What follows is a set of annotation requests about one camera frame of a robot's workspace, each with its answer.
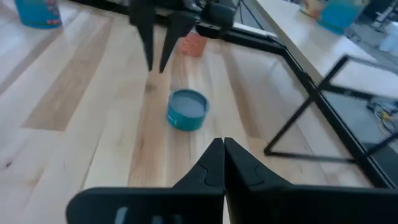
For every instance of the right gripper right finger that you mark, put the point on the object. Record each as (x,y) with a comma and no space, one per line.
(280,205)

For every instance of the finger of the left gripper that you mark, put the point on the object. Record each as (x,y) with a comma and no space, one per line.
(147,40)
(174,37)

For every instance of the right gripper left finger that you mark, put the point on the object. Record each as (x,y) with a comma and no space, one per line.
(174,205)

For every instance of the orange circle-print can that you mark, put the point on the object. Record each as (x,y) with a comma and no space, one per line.
(192,46)

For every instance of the short teal shark can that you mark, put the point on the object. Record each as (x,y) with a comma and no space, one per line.
(186,118)

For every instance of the tall blue Cherries can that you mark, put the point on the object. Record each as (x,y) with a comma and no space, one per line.
(38,14)
(339,15)

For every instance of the black metal rig frame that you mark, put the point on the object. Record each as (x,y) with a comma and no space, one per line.
(264,44)

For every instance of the wooden shelf with black frame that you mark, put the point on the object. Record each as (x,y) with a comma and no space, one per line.
(311,40)

